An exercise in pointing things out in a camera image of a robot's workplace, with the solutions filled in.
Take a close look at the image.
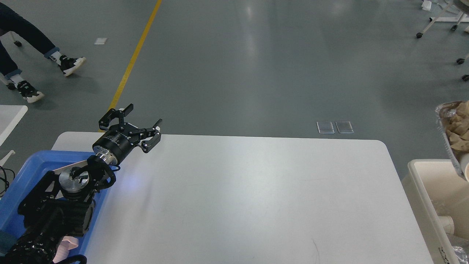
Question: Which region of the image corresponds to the clear floor plate left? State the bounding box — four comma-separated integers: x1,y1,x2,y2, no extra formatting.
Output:
317,121,335,134

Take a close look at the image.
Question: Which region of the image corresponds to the clear floor plate right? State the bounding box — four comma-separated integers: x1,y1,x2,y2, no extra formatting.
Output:
335,121,354,134

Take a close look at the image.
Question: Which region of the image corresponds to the pink mug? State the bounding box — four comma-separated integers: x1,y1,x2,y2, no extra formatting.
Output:
52,236,79,264

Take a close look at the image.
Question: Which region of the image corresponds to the clear floor plate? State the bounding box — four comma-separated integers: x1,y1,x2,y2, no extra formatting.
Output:
335,121,354,134
317,121,335,134

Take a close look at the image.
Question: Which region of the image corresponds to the white paper cup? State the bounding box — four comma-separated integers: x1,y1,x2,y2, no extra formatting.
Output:
459,153,469,182

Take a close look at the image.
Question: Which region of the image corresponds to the seated person in dark clothes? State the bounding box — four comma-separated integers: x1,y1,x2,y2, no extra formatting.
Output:
0,2,87,103

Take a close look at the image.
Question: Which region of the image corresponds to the white waste bin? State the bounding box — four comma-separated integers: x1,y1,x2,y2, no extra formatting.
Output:
401,160,469,264

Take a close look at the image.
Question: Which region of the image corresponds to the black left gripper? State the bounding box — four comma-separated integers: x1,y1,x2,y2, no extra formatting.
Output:
92,103,163,164

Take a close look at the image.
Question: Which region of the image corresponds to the white paper scrap on floor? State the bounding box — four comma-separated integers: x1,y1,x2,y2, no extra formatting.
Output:
94,37,108,45

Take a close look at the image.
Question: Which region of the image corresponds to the white wheeled cart frame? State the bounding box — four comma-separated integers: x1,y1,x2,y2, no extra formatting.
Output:
416,0,469,39

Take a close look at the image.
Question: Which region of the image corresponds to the brown paper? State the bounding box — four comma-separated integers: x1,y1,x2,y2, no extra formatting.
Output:
446,101,469,153

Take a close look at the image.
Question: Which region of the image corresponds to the aluminium foil tray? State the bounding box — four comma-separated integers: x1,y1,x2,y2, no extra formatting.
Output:
435,100,469,181

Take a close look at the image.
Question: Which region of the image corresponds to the white side table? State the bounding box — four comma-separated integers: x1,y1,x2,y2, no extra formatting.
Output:
0,105,28,145

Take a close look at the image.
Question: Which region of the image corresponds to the stainless steel rectangular container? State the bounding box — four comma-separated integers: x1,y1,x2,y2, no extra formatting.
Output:
53,161,87,175

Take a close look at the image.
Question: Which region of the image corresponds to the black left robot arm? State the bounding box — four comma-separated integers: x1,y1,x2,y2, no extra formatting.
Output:
1,104,162,264

